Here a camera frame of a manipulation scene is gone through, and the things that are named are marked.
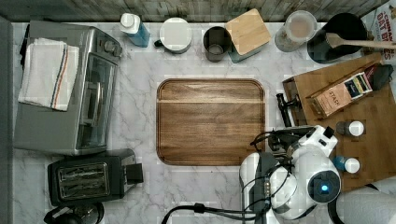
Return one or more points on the teal canister bamboo lid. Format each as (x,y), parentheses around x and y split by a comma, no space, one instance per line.
(249,34)

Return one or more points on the wooden tea bag organizer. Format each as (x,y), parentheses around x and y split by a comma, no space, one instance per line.
(343,92)

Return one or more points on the black tea bags stack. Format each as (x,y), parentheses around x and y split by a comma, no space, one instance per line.
(381,76)

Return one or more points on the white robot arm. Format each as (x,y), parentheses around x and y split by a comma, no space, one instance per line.
(291,185)

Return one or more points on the white striped dish towel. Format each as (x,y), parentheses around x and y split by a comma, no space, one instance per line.
(49,74)

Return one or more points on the black utensil crock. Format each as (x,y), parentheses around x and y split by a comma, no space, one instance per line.
(346,26)

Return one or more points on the clear jar white lid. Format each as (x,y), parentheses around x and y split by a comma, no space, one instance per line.
(299,27)

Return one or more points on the oat bites cereal box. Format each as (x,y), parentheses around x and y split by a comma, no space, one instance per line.
(381,26)

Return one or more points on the grey pepper canister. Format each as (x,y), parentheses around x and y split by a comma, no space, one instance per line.
(350,128)

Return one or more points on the blue salt canister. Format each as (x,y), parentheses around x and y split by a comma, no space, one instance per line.
(346,164)

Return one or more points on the white mug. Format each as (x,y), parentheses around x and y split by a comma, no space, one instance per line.
(175,36)

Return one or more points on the blue bottle white cap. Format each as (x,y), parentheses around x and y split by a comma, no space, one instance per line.
(134,28)

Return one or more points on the paper towel roll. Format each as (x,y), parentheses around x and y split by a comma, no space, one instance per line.
(366,206)

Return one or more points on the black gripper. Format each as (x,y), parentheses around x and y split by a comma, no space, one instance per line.
(282,139)

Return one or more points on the wooden drawer cabinet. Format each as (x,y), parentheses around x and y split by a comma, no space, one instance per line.
(375,149)

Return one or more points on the dark metal cup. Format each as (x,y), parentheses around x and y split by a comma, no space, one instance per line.
(217,42)

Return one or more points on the black toaster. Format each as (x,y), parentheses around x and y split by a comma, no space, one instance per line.
(94,178)

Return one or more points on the wooden cutting board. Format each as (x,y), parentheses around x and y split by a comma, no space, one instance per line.
(209,122)

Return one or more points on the silver toaster oven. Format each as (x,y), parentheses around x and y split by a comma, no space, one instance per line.
(82,129)

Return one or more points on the wooden spoon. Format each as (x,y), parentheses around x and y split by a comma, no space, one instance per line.
(358,42)

